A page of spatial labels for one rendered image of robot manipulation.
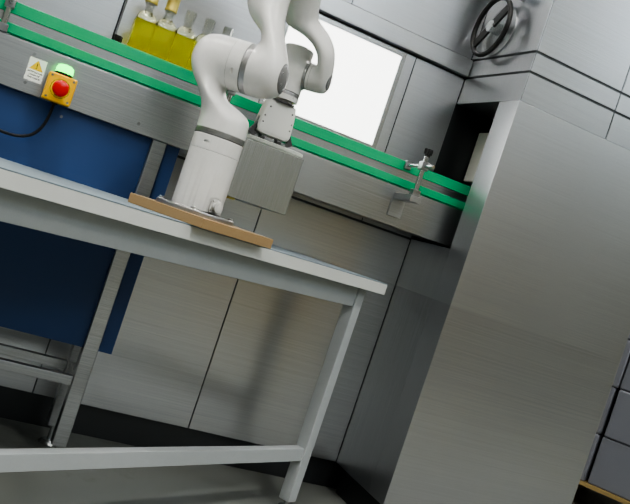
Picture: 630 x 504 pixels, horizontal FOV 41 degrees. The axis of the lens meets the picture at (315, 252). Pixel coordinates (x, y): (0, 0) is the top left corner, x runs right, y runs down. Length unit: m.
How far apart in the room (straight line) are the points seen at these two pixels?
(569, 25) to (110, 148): 1.44
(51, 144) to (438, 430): 1.42
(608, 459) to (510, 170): 2.01
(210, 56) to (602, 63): 1.36
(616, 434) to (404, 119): 2.05
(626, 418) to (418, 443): 1.79
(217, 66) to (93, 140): 0.48
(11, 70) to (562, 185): 1.66
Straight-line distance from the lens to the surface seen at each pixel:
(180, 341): 2.74
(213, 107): 2.00
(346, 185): 2.61
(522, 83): 2.73
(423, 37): 2.98
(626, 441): 4.32
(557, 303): 2.86
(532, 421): 2.91
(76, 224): 1.75
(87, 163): 2.34
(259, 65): 1.99
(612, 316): 3.01
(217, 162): 1.98
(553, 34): 2.79
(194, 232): 1.91
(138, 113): 2.34
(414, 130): 2.94
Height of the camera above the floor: 0.80
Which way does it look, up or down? 1 degrees down
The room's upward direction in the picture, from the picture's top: 19 degrees clockwise
